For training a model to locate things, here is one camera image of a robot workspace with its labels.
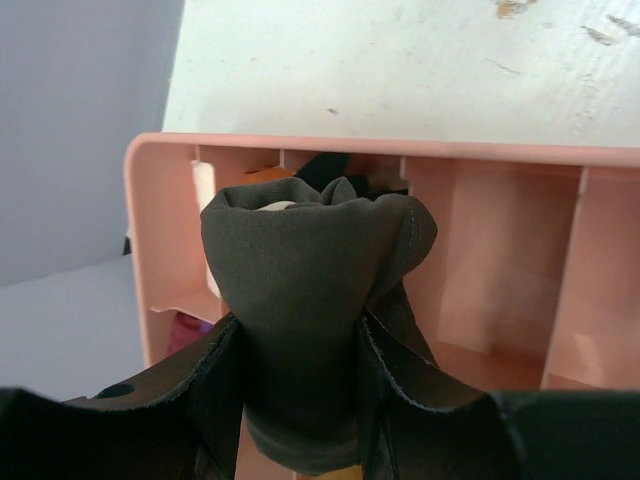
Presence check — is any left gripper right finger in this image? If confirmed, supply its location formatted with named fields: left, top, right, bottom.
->
left=357, top=285, right=639, bottom=479

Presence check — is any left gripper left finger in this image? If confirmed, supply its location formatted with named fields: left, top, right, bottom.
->
left=1, top=314, right=243, bottom=479

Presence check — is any black rolled garment in tray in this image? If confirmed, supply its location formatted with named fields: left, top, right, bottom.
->
left=295, top=152, right=409, bottom=200

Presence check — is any white rolled garment in tray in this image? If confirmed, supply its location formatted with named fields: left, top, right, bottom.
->
left=189, top=159, right=221, bottom=299

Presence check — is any olive green underwear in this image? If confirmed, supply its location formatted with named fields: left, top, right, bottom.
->
left=201, top=177, right=437, bottom=476

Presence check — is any orange rolled garment in tray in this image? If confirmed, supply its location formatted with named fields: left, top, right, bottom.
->
left=240, top=166, right=295, bottom=185

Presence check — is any pink divided organizer tray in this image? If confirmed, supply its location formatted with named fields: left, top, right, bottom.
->
left=122, top=132, right=640, bottom=480

